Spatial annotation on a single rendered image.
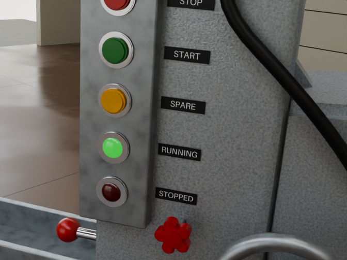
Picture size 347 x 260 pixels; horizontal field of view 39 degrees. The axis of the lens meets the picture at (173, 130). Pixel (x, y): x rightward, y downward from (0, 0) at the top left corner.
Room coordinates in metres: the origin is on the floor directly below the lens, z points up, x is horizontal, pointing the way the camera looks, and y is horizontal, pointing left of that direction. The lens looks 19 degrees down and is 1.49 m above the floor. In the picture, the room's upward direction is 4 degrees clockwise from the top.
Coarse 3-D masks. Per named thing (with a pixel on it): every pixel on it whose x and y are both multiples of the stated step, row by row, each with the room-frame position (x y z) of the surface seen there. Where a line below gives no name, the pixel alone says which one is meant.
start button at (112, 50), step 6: (108, 42) 0.48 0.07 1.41; (114, 42) 0.47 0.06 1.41; (120, 42) 0.47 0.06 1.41; (102, 48) 0.48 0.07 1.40; (108, 48) 0.48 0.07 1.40; (114, 48) 0.47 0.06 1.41; (120, 48) 0.47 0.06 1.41; (126, 48) 0.47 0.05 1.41; (108, 54) 0.48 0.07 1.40; (114, 54) 0.47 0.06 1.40; (120, 54) 0.47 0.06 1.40; (126, 54) 0.47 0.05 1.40; (108, 60) 0.48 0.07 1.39; (114, 60) 0.47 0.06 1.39; (120, 60) 0.47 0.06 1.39
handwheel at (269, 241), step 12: (240, 240) 0.42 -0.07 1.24; (252, 240) 0.41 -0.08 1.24; (264, 240) 0.41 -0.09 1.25; (276, 240) 0.41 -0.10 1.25; (288, 240) 0.40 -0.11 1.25; (300, 240) 0.40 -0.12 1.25; (228, 252) 0.42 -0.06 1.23; (240, 252) 0.41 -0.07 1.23; (252, 252) 0.41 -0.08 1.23; (288, 252) 0.40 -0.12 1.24; (300, 252) 0.40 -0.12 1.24; (312, 252) 0.40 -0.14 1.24; (324, 252) 0.40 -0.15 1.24
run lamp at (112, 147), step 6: (108, 138) 0.48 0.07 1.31; (114, 138) 0.48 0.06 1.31; (108, 144) 0.48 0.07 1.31; (114, 144) 0.48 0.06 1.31; (120, 144) 0.48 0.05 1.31; (108, 150) 0.48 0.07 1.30; (114, 150) 0.47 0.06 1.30; (120, 150) 0.48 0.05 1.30; (108, 156) 0.48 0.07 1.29; (114, 156) 0.48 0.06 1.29
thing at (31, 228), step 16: (0, 208) 0.72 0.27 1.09; (16, 208) 0.71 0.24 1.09; (32, 208) 0.70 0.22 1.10; (48, 208) 0.71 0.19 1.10; (0, 224) 0.71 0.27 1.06; (16, 224) 0.71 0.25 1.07; (32, 224) 0.70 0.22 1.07; (48, 224) 0.70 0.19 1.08; (80, 224) 0.68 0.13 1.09; (0, 240) 0.60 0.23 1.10; (16, 240) 0.67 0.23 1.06; (32, 240) 0.68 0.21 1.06; (48, 240) 0.68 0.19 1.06; (80, 240) 0.68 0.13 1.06; (0, 256) 0.59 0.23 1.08; (16, 256) 0.59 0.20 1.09; (32, 256) 0.58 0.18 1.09; (48, 256) 0.58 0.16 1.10; (64, 256) 0.58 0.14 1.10; (80, 256) 0.65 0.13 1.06
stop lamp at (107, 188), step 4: (104, 184) 0.48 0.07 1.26; (108, 184) 0.48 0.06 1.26; (112, 184) 0.48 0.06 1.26; (104, 188) 0.48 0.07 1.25; (108, 188) 0.48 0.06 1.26; (112, 188) 0.48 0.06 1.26; (116, 188) 0.48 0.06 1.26; (104, 192) 0.48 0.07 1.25; (108, 192) 0.48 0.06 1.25; (112, 192) 0.47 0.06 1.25; (116, 192) 0.48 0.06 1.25; (120, 192) 0.48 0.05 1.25; (104, 196) 0.48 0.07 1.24; (108, 196) 0.48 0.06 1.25; (112, 196) 0.47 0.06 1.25; (116, 196) 0.48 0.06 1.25; (108, 200) 0.48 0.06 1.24; (112, 200) 0.48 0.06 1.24; (116, 200) 0.48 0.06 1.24
